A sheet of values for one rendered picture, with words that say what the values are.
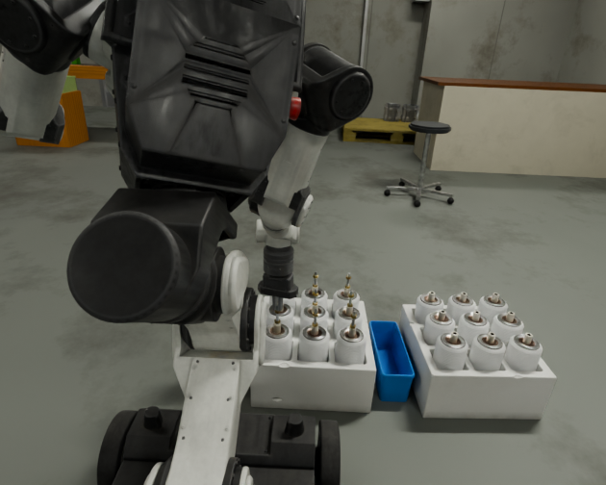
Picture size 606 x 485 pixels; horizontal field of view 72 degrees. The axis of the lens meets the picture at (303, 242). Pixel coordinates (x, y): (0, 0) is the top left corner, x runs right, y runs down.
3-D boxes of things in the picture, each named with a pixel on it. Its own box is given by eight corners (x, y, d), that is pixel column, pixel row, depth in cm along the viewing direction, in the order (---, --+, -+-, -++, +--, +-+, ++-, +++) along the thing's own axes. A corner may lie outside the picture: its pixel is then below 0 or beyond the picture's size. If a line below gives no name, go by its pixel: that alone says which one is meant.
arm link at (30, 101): (60, 166, 83) (88, 82, 69) (-23, 156, 75) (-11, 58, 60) (55, 122, 88) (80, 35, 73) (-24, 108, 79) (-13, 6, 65)
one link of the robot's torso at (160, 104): (346, 191, 53) (353, -51, 59) (36, 135, 40) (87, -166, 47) (270, 230, 80) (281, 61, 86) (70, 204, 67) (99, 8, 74)
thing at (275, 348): (267, 389, 134) (268, 344, 127) (258, 370, 142) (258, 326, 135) (295, 380, 138) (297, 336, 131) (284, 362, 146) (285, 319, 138)
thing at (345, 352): (326, 376, 141) (330, 332, 133) (347, 365, 146) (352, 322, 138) (346, 394, 134) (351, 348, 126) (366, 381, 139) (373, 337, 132)
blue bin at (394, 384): (410, 403, 140) (416, 376, 135) (377, 402, 140) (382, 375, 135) (392, 345, 168) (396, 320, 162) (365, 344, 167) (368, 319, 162)
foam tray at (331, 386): (370, 413, 136) (376, 370, 128) (250, 407, 136) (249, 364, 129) (359, 338, 171) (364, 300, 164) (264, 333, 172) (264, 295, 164)
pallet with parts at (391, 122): (433, 132, 614) (438, 104, 597) (454, 146, 523) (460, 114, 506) (338, 128, 614) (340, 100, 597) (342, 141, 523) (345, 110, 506)
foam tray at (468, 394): (541, 420, 136) (557, 377, 129) (422, 418, 135) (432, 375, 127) (490, 343, 172) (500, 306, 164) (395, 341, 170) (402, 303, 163)
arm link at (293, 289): (252, 295, 124) (252, 260, 119) (264, 280, 132) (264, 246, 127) (293, 303, 121) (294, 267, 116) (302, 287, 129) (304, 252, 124)
